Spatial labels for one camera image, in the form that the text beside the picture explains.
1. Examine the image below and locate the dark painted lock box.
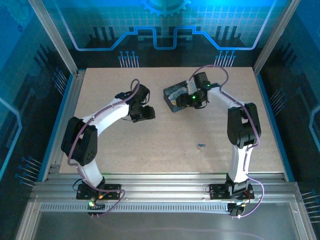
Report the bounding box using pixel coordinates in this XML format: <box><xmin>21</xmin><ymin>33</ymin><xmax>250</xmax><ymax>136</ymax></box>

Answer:
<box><xmin>162</xmin><ymin>79</ymin><xmax>199</xmax><ymax>113</ymax></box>

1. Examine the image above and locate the grey metal front panel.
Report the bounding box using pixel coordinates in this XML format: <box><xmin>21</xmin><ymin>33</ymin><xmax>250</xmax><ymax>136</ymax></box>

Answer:
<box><xmin>14</xmin><ymin>199</ymin><xmax>317</xmax><ymax>240</ymax></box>

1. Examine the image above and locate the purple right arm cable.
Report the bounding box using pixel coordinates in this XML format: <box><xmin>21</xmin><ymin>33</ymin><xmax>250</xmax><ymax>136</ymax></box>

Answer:
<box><xmin>188</xmin><ymin>64</ymin><xmax>265</xmax><ymax>220</ymax></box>

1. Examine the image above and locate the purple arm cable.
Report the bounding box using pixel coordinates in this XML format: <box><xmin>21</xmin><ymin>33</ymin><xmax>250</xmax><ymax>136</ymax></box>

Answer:
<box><xmin>188</xmin><ymin>64</ymin><xmax>265</xmax><ymax>220</ymax></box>
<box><xmin>67</xmin><ymin>78</ymin><xmax>141</xmax><ymax>219</ymax></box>

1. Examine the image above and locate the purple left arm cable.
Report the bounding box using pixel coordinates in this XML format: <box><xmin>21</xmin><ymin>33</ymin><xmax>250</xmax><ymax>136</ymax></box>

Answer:
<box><xmin>67</xmin><ymin>78</ymin><xmax>141</xmax><ymax>219</ymax></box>

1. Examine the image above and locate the aluminium left side rail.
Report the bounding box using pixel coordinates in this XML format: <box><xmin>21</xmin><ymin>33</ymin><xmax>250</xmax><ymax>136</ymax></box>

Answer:
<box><xmin>41</xmin><ymin>69</ymin><xmax>87</xmax><ymax>182</ymax></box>

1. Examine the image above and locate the aluminium rail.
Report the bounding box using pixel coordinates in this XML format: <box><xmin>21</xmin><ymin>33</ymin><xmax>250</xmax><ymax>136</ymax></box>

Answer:
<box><xmin>31</xmin><ymin>173</ymin><xmax>300</xmax><ymax>204</ymax></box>
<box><xmin>41</xmin><ymin>69</ymin><xmax>87</xmax><ymax>182</ymax></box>

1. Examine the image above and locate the aluminium front rail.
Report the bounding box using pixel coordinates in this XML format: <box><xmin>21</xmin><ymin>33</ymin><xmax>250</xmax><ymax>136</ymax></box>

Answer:
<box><xmin>31</xmin><ymin>173</ymin><xmax>300</xmax><ymax>204</ymax></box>

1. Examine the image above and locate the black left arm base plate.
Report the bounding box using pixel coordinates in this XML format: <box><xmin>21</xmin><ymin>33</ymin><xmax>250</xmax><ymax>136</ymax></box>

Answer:
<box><xmin>76</xmin><ymin>183</ymin><xmax>122</xmax><ymax>201</ymax></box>

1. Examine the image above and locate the blue right side rail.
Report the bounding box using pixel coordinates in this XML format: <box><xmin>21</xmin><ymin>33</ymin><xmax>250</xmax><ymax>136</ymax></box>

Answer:
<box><xmin>254</xmin><ymin>72</ymin><xmax>296</xmax><ymax>183</ymax></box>

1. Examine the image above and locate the grey slotted cable duct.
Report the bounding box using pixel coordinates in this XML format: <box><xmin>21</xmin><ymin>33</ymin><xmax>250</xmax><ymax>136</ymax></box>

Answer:
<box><xmin>39</xmin><ymin>202</ymin><xmax>231</xmax><ymax>214</ymax></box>

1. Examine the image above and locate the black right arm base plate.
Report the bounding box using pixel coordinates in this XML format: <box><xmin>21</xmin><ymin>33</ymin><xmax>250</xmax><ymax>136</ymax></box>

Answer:
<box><xmin>208</xmin><ymin>183</ymin><xmax>255</xmax><ymax>201</ymax></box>

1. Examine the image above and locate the aluminium right frame post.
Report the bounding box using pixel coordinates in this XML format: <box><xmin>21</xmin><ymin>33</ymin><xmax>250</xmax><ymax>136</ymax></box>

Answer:
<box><xmin>252</xmin><ymin>0</ymin><xmax>302</xmax><ymax>76</ymax></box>

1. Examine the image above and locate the aluminium frame post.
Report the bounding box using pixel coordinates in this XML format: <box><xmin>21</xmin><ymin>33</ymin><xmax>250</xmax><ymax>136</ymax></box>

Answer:
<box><xmin>252</xmin><ymin>0</ymin><xmax>302</xmax><ymax>76</ymax></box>
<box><xmin>27</xmin><ymin>0</ymin><xmax>79</xmax><ymax>76</ymax></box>

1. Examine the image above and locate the aluminium left frame post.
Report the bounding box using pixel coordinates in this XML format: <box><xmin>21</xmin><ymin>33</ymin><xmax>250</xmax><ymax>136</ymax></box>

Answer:
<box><xmin>27</xmin><ymin>0</ymin><xmax>79</xmax><ymax>76</ymax></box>

